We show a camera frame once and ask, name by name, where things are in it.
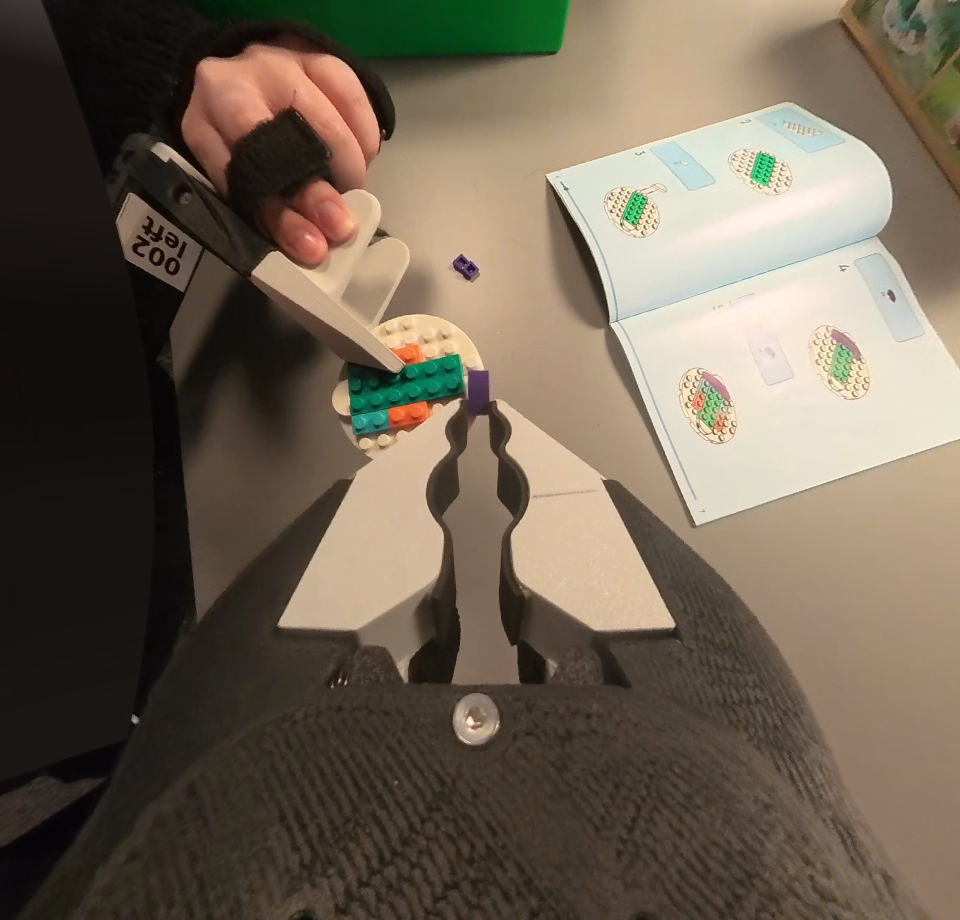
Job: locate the purple lego brick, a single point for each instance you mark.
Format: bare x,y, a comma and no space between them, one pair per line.
478,389

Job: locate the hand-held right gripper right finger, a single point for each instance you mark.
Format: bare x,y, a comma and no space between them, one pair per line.
592,560

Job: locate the person's left hand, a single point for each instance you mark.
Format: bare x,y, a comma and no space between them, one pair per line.
300,72

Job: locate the small purple lego piece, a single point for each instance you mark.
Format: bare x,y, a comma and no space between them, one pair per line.
466,266

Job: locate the yellow lego box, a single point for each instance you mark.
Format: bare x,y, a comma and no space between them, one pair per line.
915,42

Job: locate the green plastic bin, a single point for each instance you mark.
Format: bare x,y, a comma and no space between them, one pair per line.
375,5

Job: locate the light blue instruction booklet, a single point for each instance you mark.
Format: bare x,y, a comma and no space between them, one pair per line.
750,207

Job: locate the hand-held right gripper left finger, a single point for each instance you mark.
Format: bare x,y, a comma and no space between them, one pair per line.
360,552

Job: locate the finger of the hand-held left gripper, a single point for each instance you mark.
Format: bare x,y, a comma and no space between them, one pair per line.
322,305

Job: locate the round white lego plate assembly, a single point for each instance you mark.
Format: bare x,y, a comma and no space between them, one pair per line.
405,387

